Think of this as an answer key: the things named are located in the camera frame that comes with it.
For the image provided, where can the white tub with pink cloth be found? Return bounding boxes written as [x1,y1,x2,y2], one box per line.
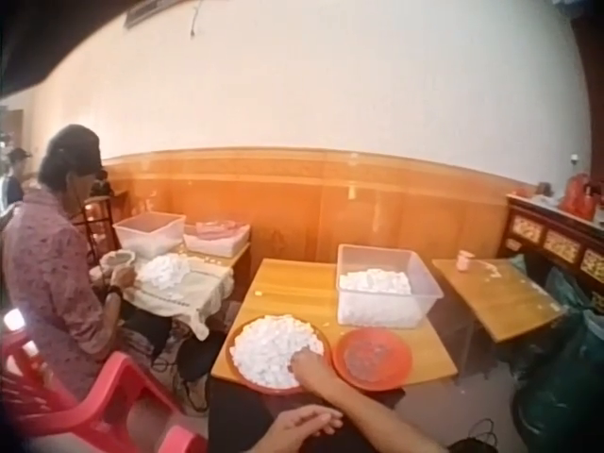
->
[182,218,252,259]

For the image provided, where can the grey bowl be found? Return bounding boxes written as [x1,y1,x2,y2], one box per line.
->
[100,249,139,274]

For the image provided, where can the red plastic chair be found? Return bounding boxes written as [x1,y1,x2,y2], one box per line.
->
[0,306,210,453]

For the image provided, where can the person's left hand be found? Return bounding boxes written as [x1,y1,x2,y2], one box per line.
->
[263,404,345,453]

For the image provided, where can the red plastic bags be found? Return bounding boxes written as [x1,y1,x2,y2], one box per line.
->
[558,172,604,221]

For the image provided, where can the person's legs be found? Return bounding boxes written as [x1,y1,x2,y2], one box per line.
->
[206,377,408,453]

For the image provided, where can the person's right hand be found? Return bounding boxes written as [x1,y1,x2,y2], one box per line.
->
[288,346,337,392]

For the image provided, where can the table with white cloth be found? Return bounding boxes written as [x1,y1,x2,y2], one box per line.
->
[123,244,252,342]

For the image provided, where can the dark carved wooden cabinet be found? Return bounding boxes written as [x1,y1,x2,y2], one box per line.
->
[503,192,604,312]

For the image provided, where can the empty red bowl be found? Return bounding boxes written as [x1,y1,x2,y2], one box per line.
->
[330,327,413,393]

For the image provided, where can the pile of white pieces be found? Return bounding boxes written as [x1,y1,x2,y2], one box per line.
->
[135,253,193,290]

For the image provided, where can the small wooden table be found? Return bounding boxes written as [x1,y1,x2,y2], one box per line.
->
[430,258,567,344]

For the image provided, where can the green sacks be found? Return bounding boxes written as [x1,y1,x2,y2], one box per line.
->
[512,254,604,453]

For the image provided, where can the white pieces in tub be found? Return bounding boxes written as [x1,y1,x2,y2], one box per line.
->
[338,268,419,327]

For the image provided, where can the clear plastic tub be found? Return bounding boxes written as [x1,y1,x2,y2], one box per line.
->
[335,243,445,330]
[112,211,187,260]

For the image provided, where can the heap of white pieces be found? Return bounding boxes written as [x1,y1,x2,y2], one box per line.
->
[228,315,327,389]

